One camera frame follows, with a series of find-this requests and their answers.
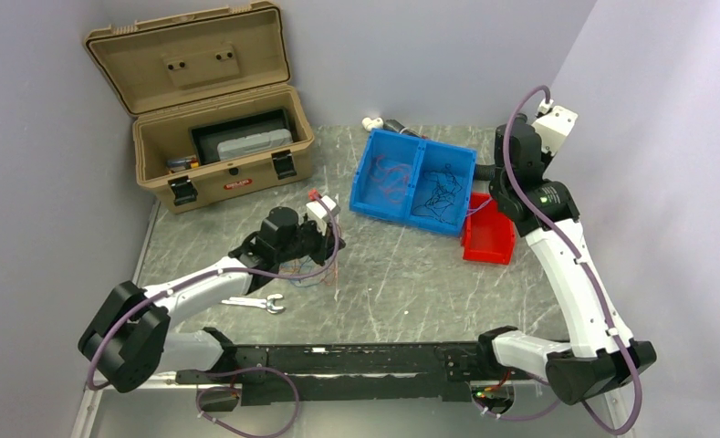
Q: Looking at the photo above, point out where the yellow black tool in toolbox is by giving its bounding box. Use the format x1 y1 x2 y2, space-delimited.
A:
166 155 200 172

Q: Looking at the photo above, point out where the silver open-end wrench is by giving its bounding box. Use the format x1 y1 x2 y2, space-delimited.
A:
221 294 286 315

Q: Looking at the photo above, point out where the white pipe fitting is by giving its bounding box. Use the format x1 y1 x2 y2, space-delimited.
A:
361 117 384 132

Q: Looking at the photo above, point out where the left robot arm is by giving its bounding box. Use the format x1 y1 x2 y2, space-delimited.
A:
78 196 345 393

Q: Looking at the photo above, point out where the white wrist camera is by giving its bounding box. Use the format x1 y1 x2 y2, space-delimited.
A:
306 189 340 229
531 99 579 157

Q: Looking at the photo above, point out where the tan plastic toolbox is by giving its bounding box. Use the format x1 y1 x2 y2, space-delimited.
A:
85 1 315 214

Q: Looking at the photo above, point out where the black wire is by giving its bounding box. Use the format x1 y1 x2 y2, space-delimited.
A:
412 162 466 222

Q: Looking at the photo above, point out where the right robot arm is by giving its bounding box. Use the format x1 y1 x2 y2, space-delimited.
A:
475 121 657 405

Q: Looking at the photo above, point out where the blue double plastic bin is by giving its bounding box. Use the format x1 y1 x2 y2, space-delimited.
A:
349 130 478 235

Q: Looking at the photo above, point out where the red plastic bin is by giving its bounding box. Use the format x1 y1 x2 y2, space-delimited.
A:
460 193 516 266

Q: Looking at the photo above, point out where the black tray in toolbox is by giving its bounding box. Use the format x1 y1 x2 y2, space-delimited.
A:
189 108 297 165

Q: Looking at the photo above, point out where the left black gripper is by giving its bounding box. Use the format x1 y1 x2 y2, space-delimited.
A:
276 214 345 266

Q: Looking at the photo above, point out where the orange wire bundle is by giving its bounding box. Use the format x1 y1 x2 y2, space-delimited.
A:
368 153 412 203

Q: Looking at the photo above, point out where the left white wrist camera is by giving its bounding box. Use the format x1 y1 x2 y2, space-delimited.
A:
306 189 340 229

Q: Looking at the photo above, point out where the small grey motor part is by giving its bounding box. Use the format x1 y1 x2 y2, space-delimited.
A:
383 119 422 138

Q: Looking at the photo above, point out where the grey case in toolbox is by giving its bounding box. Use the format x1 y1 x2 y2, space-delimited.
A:
216 129 293 161

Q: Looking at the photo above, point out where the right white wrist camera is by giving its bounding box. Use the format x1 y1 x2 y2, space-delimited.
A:
531 99 579 157

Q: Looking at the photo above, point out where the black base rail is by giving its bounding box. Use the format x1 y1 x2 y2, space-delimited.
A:
174 341 536 407

